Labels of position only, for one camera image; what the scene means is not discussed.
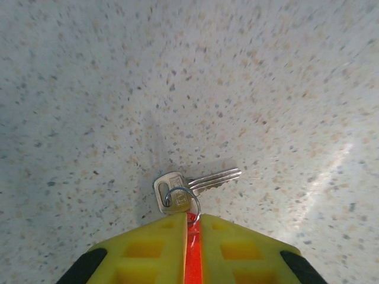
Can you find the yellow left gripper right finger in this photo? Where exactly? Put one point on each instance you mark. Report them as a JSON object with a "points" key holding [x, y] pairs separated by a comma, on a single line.
{"points": [[242, 254]]}

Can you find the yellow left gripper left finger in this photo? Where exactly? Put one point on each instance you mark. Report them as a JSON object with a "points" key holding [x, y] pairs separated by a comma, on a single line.
{"points": [[142, 254]]}

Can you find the red plastic key tag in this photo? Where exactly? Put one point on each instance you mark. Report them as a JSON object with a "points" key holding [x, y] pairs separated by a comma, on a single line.
{"points": [[193, 254]]}

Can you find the metal split keyring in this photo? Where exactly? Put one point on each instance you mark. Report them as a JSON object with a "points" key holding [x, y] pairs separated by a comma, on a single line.
{"points": [[197, 204]]}

